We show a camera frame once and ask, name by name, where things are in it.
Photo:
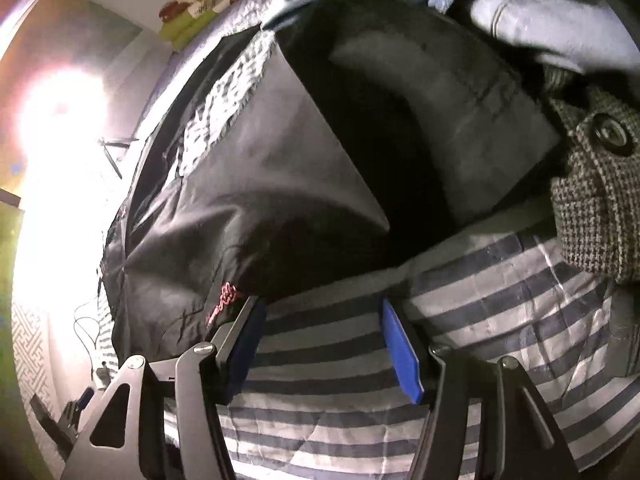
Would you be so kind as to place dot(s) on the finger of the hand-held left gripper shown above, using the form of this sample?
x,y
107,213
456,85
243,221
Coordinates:
x,y
50,425

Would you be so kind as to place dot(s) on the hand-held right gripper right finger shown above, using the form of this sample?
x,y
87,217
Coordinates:
x,y
402,355

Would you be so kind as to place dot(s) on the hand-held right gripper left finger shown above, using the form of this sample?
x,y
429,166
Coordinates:
x,y
245,355

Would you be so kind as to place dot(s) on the black garment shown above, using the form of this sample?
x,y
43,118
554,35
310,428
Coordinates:
x,y
250,185

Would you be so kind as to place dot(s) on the striped bed quilt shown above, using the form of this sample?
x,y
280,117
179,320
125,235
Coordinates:
x,y
475,300

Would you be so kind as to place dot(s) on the houndstooth coat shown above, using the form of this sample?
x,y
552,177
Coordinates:
x,y
590,220

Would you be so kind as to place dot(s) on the black tripod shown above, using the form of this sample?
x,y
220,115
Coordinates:
x,y
112,157

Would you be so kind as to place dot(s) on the pale grey-blue garment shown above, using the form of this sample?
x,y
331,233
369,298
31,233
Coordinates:
x,y
540,25

